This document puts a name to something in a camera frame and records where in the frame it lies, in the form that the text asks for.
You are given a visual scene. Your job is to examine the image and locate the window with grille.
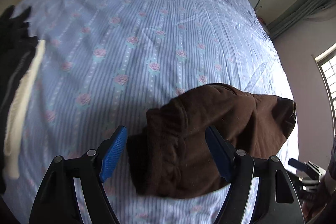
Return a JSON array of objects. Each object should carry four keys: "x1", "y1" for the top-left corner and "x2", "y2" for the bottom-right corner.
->
[{"x1": 313, "y1": 44, "x2": 335, "y2": 134}]

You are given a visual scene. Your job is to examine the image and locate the black folded garment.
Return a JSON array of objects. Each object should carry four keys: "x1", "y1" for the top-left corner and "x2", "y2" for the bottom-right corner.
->
[{"x1": 0, "y1": 4, "x2": 39, "y2": 196}]

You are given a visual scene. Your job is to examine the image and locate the blue floral striped bed sheet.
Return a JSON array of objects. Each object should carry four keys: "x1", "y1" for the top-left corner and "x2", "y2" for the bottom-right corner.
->
[{"x1": 4, "y1": 0, "x2": 293, "y2": 223}]

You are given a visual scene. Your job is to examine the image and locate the person right hand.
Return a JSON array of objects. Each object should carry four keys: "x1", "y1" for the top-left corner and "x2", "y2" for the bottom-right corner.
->
[{"x1": 301, "y1": 168, "x2": 335, "y2": 223}]

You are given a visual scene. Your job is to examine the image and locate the white folded garment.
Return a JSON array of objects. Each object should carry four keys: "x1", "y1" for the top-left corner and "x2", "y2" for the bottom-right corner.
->
[{"x1": 3, "y1": 40, "x2": 46, "y2": 179}]

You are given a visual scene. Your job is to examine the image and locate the grey green curtain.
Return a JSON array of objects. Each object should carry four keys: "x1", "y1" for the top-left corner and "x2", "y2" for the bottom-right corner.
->
[{"x1": 267, "y1": 0, "x2": 335, "y2": 40}]

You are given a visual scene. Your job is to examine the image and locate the dark brown fleece pants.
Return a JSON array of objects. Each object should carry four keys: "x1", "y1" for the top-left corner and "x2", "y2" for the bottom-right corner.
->
[{"x1": 126, "y1": 84, "x2": 296, "y2": 199}]

